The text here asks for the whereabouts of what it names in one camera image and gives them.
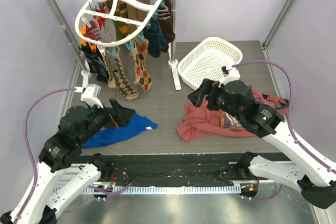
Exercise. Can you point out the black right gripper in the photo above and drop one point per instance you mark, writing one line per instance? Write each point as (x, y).
(209, 94)

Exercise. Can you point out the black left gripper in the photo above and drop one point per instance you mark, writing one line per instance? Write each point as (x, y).
(122, 115)

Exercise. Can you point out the brown argyle sock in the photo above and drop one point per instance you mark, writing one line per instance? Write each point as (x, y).
(124, 86)
(109, 68)

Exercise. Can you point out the black blue sport sock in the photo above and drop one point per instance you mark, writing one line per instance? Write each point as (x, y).
(95, 63)

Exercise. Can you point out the orange argyle sock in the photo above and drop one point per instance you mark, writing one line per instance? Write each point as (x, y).
(139, 54)

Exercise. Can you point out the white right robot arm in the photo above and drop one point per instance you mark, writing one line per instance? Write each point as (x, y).
(312, 175)

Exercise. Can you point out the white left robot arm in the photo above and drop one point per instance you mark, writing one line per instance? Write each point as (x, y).
(39, 203)

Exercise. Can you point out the white clip sock hanger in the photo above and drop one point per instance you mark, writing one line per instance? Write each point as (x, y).
(110, 23)

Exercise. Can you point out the blue cloth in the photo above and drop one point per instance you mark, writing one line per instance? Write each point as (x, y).
(108, 136)

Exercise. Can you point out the red t-shirt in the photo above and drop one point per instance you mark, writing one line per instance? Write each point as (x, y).
(200, 122)

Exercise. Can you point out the white perforated plastic basket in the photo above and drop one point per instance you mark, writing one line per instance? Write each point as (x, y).
(206, 61)

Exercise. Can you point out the navy blue sock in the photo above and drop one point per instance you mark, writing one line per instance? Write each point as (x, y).
(155, 38)

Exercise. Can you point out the maroon purple striped sock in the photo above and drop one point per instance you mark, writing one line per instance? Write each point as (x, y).
(93, 32)

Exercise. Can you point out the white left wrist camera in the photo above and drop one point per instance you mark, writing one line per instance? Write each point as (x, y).
(89, 95)

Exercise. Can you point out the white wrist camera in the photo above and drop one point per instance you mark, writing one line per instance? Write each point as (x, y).
(89, 95)
(229, 74)

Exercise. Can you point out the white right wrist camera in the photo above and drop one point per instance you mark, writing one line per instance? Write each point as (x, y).
(229, 74)

